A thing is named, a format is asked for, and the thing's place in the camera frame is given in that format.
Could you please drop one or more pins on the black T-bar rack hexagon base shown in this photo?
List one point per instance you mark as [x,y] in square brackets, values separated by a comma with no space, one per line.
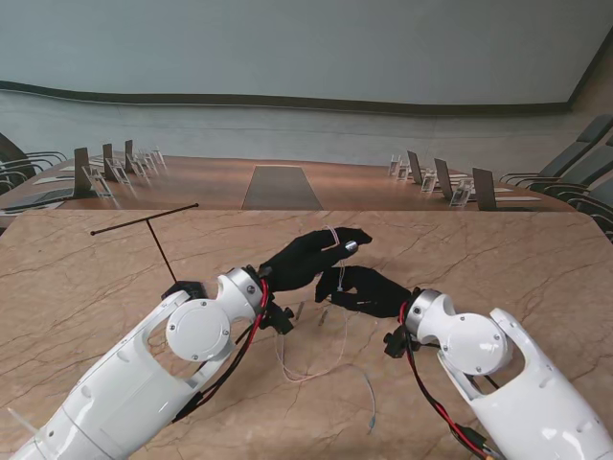
[191,289]

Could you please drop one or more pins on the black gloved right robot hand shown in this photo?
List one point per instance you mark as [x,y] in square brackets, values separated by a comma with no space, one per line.
[373,292]

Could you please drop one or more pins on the clear acrylic name stand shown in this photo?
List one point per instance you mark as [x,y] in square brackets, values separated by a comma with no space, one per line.
[428,183]
[120,173]
[394,165]
[460,196]
[139,168]
[98,184]
[158,157]
[403,173]
[147,160]

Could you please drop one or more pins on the brown wooden conference table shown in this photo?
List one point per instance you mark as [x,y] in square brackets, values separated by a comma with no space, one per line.
[359,187]

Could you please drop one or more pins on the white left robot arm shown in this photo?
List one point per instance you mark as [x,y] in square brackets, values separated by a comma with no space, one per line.
[143,374]

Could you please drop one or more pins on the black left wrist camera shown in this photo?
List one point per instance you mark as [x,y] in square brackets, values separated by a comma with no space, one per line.
[280,321]

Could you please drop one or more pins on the dark grey office chair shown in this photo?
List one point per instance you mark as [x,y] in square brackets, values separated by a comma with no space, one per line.
[12,153]
[9,176]
[604,191]
[565,160]
[594,167]

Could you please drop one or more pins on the white paper sheet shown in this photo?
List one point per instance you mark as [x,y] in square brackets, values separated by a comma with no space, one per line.
[50,180]
[519,198]

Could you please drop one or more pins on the dark upright desk panel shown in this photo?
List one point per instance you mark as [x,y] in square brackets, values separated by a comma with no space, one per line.
[415,167]
[82,172]
[484,189]
[444,178]
[107,160]
[128,153]

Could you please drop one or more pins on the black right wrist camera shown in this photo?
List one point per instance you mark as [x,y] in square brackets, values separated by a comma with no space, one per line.
[396,345]

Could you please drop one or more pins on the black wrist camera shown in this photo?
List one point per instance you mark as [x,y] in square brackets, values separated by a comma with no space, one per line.
[396,345]
[280,321]

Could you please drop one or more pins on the grey desk pad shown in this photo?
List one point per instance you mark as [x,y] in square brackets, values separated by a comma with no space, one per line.
[38,195]

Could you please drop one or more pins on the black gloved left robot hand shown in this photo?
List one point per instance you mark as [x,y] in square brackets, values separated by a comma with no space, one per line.
[306,259]

